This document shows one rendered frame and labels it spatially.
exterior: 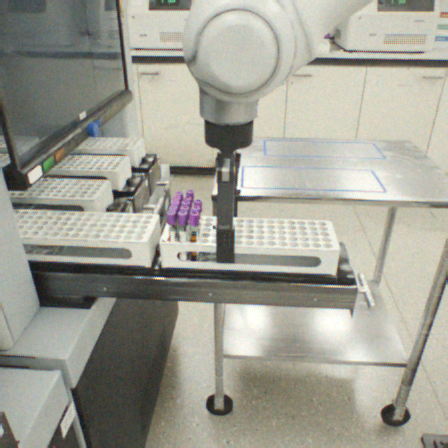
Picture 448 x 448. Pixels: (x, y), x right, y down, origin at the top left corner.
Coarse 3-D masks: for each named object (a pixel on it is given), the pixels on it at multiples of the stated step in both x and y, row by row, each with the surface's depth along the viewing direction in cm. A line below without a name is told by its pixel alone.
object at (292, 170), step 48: (288, 144) 127; (336, 144) 127; (384, 144) 127; (288, 192) 96; (336, 192) 96; (384, 192) 96; (432, 192) 96; (384, 240) 146; (432, 288) 106; (240, 336) 130; (288, 336) 130; (336, 336) 130; (384, 336) 130
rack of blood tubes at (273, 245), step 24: (168, 240) 69; (240, 240) 69; (264, 240) 69; (288, 240) 69; (312, 240) 70; (336, 240) 69; (168, 264) 70; (192, 264) 69; (216, 264) 69; (240, 264) 69; (264, 264) 73; (288, 264) 73; (312, 264) 73; (336, 264) 68
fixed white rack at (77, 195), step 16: (16, 192) 86; (32, 192) 86; (48, 192) 87; (64, 192) 86; (80, 192) 86; (96, 192) 85; (16, 208) 87; (32, 208) 91; (48, 208) 91; (64, 208) 91; (80, 208) 91; (96, 208) 83
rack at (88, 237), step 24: (24, 216) 76; (48, 216) 76; (72, 216) 78; (96, 216) 77; (120, 216) 77; (144, 216) 76; (24, 240) 70; (48, 240) 69; (72, 240) 69; (96, 240) 69; (120, 240) 69; (144, 240) 69; (144, 264) 70
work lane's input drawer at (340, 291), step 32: (160, 256) 73; (64, 288) 72; (96, 288) 72; (128, 288) 71; (160, 288) 71; (192, 288) 70; (224, 288) 69; (256, 288) 69; (288, 288) 68; (320, 288) 68; (352, 288) 67
